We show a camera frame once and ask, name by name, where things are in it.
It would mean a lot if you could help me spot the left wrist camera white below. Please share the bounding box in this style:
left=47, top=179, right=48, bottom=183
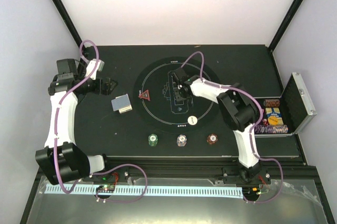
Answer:
left=85, top=59, right=104, bottom=80

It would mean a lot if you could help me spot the light blue slotted strip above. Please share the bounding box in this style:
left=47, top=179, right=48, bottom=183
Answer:
left=45, top=184, right=243, bottom=198

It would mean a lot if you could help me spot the white dealer button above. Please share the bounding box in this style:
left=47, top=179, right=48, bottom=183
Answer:
left=187, top=116, right=198, bottom=126

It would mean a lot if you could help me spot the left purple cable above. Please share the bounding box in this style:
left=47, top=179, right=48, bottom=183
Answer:
left=53, top=39, right=147, bottom=204

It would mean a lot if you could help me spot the red triangular button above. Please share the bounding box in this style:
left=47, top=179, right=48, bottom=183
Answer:
left=138, top=89, right=151, bottom=101

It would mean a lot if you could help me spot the purple chip row in case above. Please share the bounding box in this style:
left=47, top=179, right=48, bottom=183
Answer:
left=254, top=125, right=289, bottom=134

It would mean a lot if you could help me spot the aluminium poker case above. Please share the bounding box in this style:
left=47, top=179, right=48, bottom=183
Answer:
left=255, top=73, right=317, bottom=138

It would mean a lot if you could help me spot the left circuit board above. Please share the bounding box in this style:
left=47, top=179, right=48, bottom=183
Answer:
left=96, top=185, right=115, bottom=193

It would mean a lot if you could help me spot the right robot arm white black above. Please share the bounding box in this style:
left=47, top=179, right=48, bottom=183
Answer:
left=169, top=67, right=262, bottom=184

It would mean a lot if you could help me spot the black aluminium rail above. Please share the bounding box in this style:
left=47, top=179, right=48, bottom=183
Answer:
left=104, top=156, right=240, bottom=179

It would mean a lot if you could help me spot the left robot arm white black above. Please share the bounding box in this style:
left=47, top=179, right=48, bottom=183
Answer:
left=35, top=59, right=117, bottom=185

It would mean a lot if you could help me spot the circuit board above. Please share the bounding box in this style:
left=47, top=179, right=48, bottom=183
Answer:
left=247, top=187, right=269, bottom=195
left=96, top=185, right=115, bottom=193

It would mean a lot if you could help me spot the brown chip row in case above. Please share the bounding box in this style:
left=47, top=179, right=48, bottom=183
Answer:
left=263, top=99, right=280, bottom=108

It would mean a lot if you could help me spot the right circuit board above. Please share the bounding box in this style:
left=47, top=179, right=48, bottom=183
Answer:
left=247, top=187, right=269, bottom=195

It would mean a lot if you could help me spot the boxed card deck in case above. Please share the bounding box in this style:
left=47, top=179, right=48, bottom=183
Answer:
left=265, top=107, right=284, bottom=125

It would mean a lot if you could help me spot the green chip stack source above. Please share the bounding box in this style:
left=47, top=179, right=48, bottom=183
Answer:
left=148, top=134, right=158, bottom=147

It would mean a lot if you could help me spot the round black poker mat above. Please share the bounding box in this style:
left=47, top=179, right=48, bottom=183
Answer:
left=132, top=57, right=220, bottom=133

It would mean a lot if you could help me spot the brown orange chip stack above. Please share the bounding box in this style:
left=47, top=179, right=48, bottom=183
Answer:
left=206, top=134, right=218, bottom=145

